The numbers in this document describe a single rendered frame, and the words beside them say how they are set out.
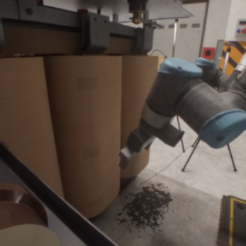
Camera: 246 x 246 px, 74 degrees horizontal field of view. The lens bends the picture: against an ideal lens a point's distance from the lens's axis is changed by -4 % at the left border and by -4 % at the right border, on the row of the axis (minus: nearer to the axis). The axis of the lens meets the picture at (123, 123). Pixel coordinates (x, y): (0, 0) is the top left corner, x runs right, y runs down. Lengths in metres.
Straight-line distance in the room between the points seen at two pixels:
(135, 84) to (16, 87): 0.69
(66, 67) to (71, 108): 0.16
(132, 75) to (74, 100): 0.44
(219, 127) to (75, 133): 0.59
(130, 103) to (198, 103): 0.76
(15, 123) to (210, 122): 0.50
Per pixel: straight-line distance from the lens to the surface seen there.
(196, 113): 0.35
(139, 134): 0.47
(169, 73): 0.38
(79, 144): 0.79
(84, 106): 0.73
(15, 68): 0.55
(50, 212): 0.29
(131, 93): 1.05
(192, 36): 14.17
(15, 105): 0.56
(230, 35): 5.49
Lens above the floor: 1.09
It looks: 23 degrees down
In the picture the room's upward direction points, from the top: 1 degrees clockwise
